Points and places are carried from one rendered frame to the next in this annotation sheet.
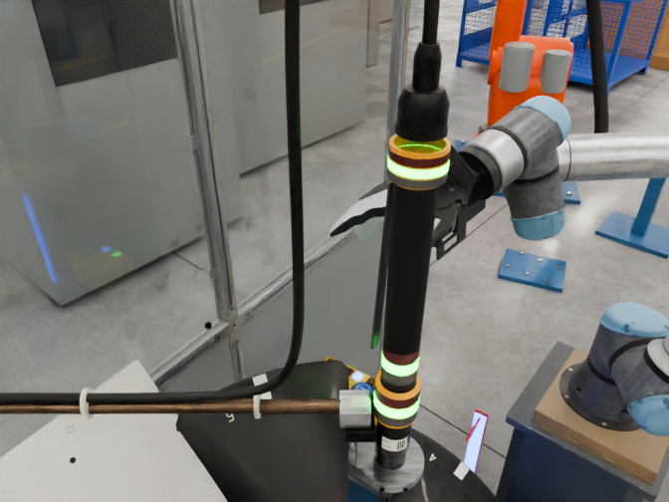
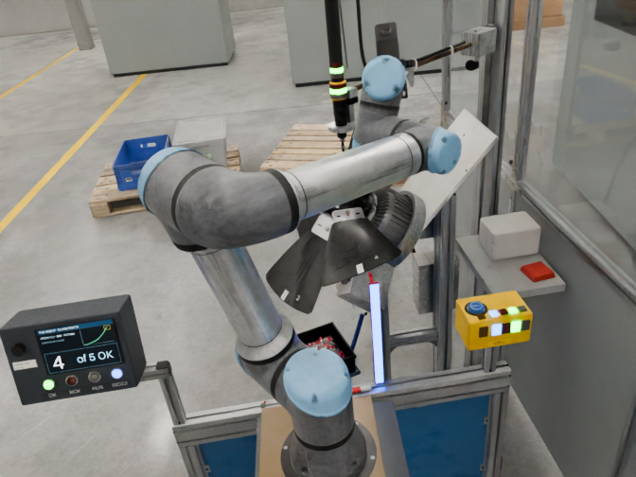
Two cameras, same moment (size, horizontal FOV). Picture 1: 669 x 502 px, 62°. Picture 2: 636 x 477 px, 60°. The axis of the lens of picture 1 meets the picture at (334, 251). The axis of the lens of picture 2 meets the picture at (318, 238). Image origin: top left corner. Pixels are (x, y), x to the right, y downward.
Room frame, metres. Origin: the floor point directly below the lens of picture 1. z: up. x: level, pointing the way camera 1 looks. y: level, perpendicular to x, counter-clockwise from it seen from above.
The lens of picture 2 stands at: (1.41, -1.02, 1.97)
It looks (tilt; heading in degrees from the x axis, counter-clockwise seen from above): 31 degrees down; 141
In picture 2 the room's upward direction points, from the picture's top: 7 degrees counter-clockwise
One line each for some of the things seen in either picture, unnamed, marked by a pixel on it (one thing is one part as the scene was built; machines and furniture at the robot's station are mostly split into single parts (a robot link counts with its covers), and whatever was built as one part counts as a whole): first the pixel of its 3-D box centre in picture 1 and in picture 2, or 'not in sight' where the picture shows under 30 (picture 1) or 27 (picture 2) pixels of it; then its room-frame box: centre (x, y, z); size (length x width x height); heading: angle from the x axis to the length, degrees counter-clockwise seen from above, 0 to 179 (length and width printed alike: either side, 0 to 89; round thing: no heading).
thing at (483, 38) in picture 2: not in sight; (479, 41); (0.37, 0.57, 1.54); 0.10 x 0.07 x 0.09; 90
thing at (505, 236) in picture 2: not in sight; (506, 233); (0.54, 0.53, 0.92); 0.17 x 0.16 x 0.11; 55
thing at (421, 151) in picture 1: (418, 160); not in sight; (0.37, -0.06, 1.80); 0.04 x 0.04 x 0.03
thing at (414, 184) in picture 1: (417, 171); not in sight; (0.37, -0.06, 1.79); 0.04 x 0.04 x 0.01
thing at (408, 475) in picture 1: (383, 433); (343, 109); (0.37, -0.05, 1.50); 0.09 x 0.07 x 0.10; 90
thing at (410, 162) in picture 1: (419, 150); not in sight; (0.37, -0.06, 1.81); 0.04 x 0.04 x 0.01
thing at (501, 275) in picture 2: not in sight; (505, 262); (0.59, 0.46, 0.85); 0.36 x 0.24 x 0.03; 145
